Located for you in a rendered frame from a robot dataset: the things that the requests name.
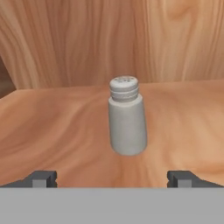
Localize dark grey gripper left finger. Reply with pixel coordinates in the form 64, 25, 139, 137
0, 171, 58, 189

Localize white shaker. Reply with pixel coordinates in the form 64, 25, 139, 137
108, 75, 148, 157

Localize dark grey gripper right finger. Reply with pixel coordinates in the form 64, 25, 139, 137
166, 170, 224, 189

